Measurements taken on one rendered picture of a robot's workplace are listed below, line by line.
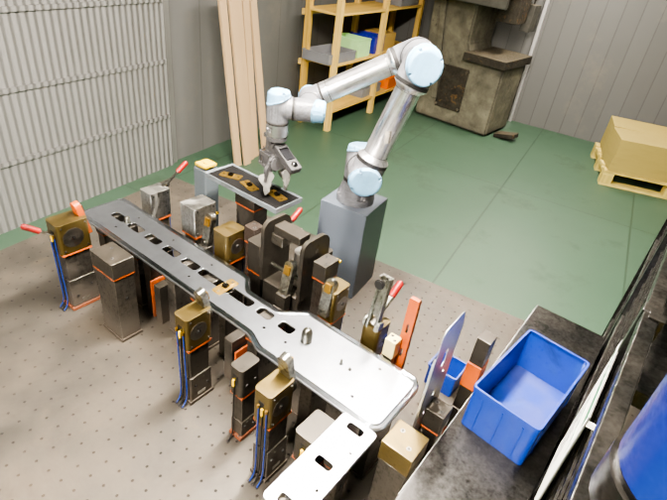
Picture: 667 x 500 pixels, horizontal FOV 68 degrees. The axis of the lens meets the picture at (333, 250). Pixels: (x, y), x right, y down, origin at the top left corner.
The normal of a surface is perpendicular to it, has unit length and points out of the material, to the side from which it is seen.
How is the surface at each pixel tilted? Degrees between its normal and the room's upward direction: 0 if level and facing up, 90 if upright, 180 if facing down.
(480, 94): 90
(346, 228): 90
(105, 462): 0
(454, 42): 90
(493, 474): 0
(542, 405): 0
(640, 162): 90
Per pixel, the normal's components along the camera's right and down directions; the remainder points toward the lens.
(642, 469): -0.99, -0.09
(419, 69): 0.08, 0.44
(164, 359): 0.11, -0.83
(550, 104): -0.49, 0.43
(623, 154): -0.26, 0.51
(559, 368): -0.69, 0.33
